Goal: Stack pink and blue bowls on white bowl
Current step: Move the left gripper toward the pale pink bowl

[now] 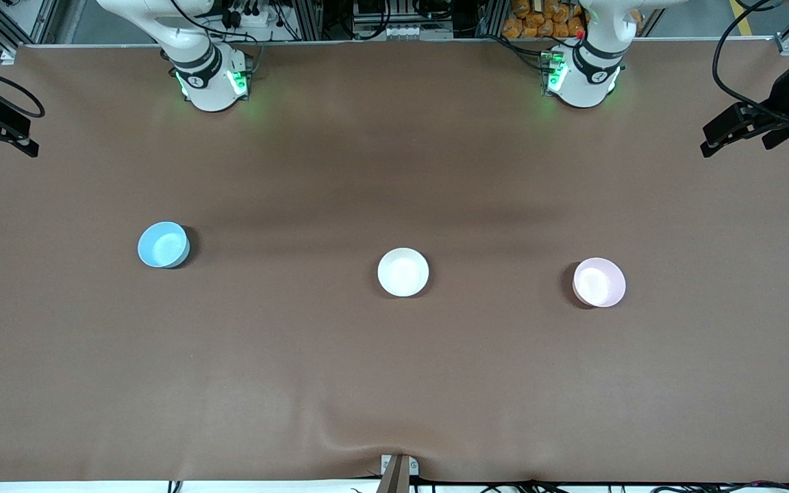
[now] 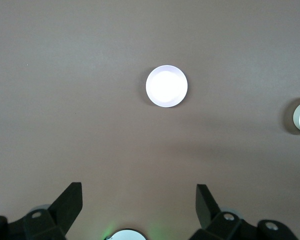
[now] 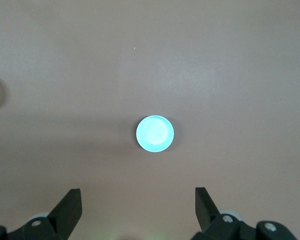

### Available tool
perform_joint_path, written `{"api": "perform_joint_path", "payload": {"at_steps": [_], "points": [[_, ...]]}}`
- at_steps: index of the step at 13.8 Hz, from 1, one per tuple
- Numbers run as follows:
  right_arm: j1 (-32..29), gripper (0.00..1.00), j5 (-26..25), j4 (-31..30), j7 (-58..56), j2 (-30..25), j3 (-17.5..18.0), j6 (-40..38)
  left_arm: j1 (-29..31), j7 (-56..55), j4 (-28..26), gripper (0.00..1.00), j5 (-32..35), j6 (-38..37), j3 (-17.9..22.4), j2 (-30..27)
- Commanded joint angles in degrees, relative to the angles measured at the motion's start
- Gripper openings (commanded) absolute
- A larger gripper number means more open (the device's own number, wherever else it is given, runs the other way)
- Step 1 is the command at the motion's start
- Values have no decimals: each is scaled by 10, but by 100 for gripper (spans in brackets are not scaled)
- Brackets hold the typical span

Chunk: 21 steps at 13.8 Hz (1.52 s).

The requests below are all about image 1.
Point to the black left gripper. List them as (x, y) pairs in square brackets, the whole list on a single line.
[(782, 91)]

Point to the blue bowl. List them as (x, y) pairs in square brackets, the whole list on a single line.
[(163, 244)]

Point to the pink bowl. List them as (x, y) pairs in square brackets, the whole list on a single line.
[(598, 282)]

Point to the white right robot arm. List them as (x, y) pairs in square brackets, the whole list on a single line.
[(209, 82)]

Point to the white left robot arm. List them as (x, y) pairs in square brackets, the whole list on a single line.
[(593, 75)]

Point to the white bowl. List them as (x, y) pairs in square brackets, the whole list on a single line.
[(403, 272)]

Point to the orange snack bag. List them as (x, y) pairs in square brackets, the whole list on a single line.
[(538, 17)]

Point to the white power strip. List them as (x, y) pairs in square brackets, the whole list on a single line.
[(247, 17)]

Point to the white connector block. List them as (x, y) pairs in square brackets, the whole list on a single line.
[(411, 31)]

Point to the brown table cloth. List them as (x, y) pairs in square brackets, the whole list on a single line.
[(394, 383)]

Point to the metal table clamp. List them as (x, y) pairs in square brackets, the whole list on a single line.
[(398, 472)]

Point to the silver corner bracket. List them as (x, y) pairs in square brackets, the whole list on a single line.
[(787, 45), (8, 55)]

